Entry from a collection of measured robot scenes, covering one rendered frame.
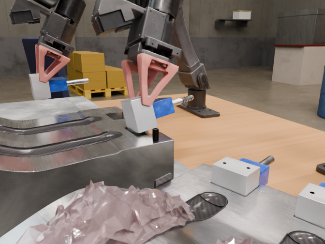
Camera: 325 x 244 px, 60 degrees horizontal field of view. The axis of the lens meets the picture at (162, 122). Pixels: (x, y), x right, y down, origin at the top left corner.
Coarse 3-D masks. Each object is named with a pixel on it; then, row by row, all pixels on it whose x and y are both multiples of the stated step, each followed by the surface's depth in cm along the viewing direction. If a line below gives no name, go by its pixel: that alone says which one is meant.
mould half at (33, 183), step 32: (64, 128) 51; (96, 128) 49; (0, 160) 35; (32, 160) 38; (64, 160) 38; (96, 160) 38; (128, 160) 40; (160, 160) 43; (0, 192) 33; (32, 192) 35; (64, 192) 37; (0, 224) 34
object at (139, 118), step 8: (136, 96) 50; (184, 96) 52; (192, 96) 52; (128, 104) 45; (136, 104) 45; (152, 104) 46; (160, 104) 47; (168, 104) 48; (176, 104) 50; (128, 112) 47; (136, 112) 45; (144, 112) 45; (152, 112) 46; (160, 112) 47; (168, 112) 48; (128, 120) 48; (136, 120) 45; (144, 120) 45; (152, 120) 46; (128, 128) 49; (136, 128) 45; (144, 128) 46; (152, 128) 46
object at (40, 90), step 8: (32, 80) 63; (48, 80) 65; (56, 80) 65; (64, 80) 66; (72, 80) 69; (80, 80) 69; (88, 80) 70; (32, 88) 63; (40, 88) 64; (48, 88) 65; (56, 88) 66; (64, 88) 67; (40, 96) 64; (48, 96) 65
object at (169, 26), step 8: (168, 16) 46; (168, 24) 46; (168, 32) 46; (144, 40) 43; (152, 40) 42; (168, 40) 47; (128, 48) 49; (160, 48) 45; (168, 48) 44; (176, 48) 44; (168, 56) 46; (176, 56) 45
